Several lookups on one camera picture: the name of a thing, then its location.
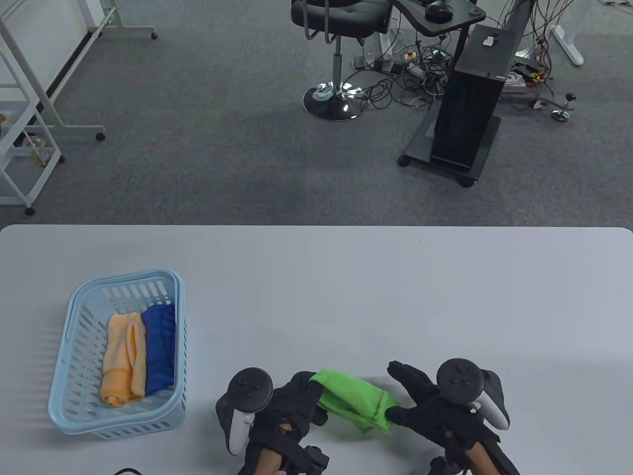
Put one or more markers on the orange towel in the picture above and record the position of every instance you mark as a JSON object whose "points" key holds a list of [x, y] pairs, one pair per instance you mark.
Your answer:
{"points": [[121, 356]]}

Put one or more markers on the green towel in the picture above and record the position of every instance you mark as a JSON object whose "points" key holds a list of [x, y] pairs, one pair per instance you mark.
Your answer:
{"points": [[351, 398]]}

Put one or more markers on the black wheeled cart base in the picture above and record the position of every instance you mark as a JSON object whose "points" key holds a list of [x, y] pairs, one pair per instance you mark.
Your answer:
{"points": [[420, 148]]}

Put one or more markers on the blue towel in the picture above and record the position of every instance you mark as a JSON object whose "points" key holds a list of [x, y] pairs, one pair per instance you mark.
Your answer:
{"points": [[159, 351]]}

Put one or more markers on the person's left forearm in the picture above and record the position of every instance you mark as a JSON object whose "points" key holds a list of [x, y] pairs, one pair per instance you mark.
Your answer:
{"points": [[269, 462]]}

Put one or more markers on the person's left hand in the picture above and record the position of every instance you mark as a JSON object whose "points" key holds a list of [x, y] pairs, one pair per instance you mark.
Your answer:
{"points": [[284, 405]]}

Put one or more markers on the black office chair chrome base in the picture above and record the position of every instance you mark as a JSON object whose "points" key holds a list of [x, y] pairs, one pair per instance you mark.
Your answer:
{"points": [[341, 12]]}

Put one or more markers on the white shelf rack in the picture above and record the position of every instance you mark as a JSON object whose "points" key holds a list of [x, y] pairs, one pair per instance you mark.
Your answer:
{"points": [[29, 106]]}

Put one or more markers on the black computer mouse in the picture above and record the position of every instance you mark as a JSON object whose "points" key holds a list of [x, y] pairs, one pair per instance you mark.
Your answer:
{"points": [[437, 11]]}

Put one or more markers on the person's right hand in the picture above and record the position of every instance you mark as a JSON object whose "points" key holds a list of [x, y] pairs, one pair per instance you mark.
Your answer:
{"points": [[445, 425]]}

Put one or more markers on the black computer tower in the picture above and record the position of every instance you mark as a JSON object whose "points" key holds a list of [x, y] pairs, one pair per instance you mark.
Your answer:
{"points": [[467, 114]]}

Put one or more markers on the black left wrist box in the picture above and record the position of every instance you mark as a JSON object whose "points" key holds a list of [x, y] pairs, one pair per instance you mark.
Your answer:
{"points": [[311, 460]]}

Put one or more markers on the white desk leg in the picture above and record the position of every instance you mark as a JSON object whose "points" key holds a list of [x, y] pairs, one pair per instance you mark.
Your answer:
{"points": [[568, 44]]}

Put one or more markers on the white wheeled metal frame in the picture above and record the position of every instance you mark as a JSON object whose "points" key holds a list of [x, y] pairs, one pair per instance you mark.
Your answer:
{"points": [[47, 101]]}

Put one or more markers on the black side desk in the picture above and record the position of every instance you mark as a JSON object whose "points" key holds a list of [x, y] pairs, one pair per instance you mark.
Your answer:
{"points": [[460, 15]]}

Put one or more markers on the white wheeled board stand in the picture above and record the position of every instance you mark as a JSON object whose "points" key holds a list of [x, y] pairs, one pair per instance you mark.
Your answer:
{"points": [[121, 15]]}

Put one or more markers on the grey white left hand controller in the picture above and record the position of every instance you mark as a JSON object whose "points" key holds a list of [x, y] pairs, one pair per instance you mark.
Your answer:
{"points": [[249, 388]]}

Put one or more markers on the light blue plastic basket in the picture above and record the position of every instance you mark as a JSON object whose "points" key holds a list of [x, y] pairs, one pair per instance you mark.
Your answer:
{"points": [[74, 410]]}

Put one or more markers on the grey white hand controller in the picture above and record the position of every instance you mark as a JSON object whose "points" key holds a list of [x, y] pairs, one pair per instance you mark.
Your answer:
{"points": [[249, 388], [460, 378]]}

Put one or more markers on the grey white right hand controller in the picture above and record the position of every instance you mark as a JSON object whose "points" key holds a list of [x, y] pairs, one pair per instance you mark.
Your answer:
{"points": [[460, 378]]}

